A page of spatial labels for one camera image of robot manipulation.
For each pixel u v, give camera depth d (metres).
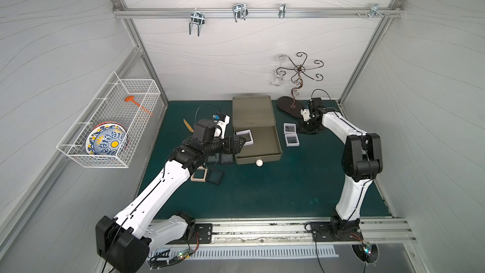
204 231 0.73
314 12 1.57
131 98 0.78
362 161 0.53
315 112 0.78
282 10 0.73
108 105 0.70
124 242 0.36
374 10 0.77
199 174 0.89
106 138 0.62
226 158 0.95
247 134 0.86
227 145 0.65
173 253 0.70
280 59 0.96
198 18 0.78
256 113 0.89
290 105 1.17
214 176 0.89
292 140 1.02
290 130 1.06
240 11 0.77
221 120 0.66
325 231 0.73
